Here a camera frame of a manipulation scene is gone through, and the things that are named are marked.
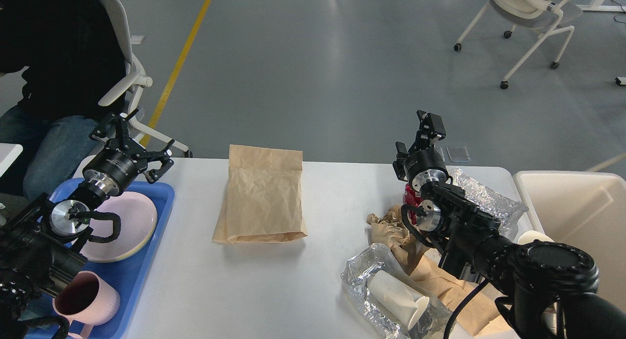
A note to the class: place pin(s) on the white paper cup upright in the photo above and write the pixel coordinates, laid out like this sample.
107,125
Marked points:
533,235

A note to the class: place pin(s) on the white office chair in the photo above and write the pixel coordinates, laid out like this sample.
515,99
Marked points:
135,81
546,17

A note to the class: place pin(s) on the pink ribbed mug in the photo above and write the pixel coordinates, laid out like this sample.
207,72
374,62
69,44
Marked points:
88,299

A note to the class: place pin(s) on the foil tray front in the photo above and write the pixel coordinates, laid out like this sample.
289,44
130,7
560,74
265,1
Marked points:
358,271

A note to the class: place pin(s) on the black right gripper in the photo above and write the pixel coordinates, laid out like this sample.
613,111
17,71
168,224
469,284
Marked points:
424,166

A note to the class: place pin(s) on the clear floor plate right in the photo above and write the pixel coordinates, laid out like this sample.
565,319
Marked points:
458,153

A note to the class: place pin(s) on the crumpled foil container back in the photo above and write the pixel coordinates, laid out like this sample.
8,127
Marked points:
506,210

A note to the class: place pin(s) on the blue plastic tray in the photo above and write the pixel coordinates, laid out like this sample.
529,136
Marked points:
129,276

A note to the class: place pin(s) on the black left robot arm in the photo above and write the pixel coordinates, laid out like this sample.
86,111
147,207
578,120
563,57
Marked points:
41,246

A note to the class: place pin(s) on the crushed red soda can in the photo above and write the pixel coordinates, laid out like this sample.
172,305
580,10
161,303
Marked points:
411,198

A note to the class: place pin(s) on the clear floor plate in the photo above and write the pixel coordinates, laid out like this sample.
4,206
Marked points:
441,153
458,153

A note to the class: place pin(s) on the large brown paper bag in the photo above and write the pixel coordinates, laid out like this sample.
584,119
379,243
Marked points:
262,201

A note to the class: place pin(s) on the white office chair left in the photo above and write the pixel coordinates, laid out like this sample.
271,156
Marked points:
135,81

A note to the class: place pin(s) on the pink ceramic plate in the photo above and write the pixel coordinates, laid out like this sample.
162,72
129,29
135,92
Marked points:
138,216

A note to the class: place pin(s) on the person in black hoodie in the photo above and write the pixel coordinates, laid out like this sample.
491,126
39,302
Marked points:
70,58

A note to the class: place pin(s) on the white paper cup lying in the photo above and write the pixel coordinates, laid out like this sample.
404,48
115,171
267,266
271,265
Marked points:
402,301

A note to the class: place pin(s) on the beige plastic bin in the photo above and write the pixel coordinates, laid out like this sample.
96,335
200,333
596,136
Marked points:
586,210

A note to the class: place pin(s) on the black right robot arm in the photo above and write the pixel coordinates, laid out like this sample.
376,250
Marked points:
549,289

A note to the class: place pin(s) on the clear floor plate left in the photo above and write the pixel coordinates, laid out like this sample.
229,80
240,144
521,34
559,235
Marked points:
441,153

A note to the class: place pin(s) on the flat brown paper bag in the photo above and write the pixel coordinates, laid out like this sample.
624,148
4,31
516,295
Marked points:
479,319

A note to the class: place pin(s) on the white office chair right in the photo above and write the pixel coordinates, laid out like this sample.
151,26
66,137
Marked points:
546,17

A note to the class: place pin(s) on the white side table corner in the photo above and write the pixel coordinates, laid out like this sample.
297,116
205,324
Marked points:
8,154

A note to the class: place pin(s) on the crumpled brown paper ball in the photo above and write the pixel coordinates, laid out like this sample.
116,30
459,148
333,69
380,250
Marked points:
389,230

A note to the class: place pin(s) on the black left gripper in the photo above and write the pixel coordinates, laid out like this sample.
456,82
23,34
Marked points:
111,170

